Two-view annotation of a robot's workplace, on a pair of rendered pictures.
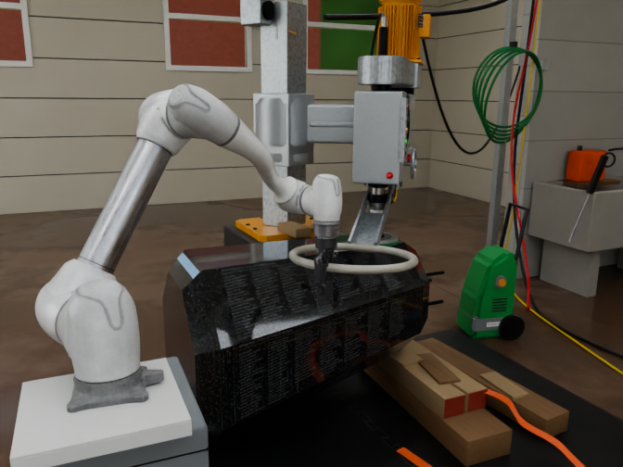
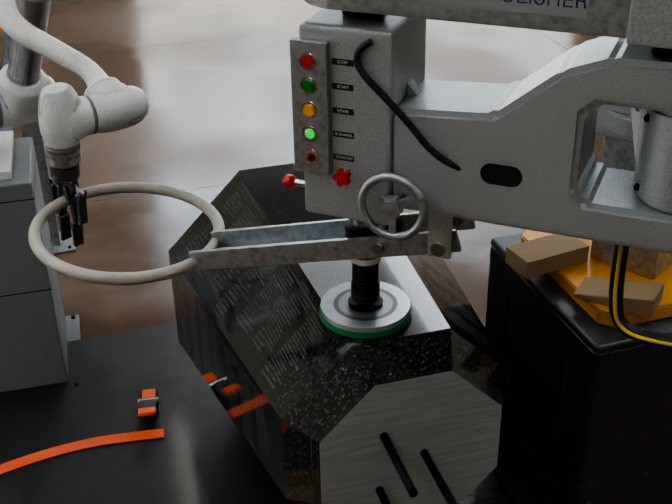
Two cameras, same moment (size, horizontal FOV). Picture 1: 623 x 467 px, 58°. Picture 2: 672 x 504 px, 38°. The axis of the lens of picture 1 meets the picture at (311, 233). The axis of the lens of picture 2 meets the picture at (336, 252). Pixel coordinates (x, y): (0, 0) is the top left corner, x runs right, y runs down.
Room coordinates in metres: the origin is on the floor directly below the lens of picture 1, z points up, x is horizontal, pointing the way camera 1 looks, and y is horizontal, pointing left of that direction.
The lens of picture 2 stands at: (2.93, -2.28, 2.12)
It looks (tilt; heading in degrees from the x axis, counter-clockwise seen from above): 29 degrees down; 99
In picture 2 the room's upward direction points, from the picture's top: 1 degrees counter-clockwise
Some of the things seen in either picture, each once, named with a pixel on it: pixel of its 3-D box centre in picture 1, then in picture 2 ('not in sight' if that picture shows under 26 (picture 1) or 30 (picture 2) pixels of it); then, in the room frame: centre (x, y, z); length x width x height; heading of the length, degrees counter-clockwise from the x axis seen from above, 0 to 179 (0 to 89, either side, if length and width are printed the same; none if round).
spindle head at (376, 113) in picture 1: (381, 138); (400, 121); (2.76, -0.34, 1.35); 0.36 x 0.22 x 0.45; 166
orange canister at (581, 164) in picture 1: (591, 164); not in sight; (4.82, -2.39, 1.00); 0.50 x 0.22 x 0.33; 113
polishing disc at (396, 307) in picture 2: (375, 237); (365, 305); (2.69, -0.32, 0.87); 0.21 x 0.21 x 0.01
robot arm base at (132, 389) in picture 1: (117, 378); not in sight; (1.27, 0.48, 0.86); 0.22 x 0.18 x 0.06; 107
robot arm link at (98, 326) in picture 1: (102, 325); not in sight; (1.28, 0.51, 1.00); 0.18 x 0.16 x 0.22; 44
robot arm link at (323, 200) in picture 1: (324, 196); (64, 113); (1.88, -0.04, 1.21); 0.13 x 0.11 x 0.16; 44
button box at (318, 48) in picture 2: (402, 130); (312, 107); (2.59, -0.41, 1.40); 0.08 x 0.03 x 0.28; 166
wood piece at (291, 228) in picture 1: (294, 229); (546, 254); (3.13, 0.10, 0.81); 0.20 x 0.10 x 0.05; 34
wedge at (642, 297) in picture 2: not in sight; (618, 290); (3.30, -0.06, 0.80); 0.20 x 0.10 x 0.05; 157
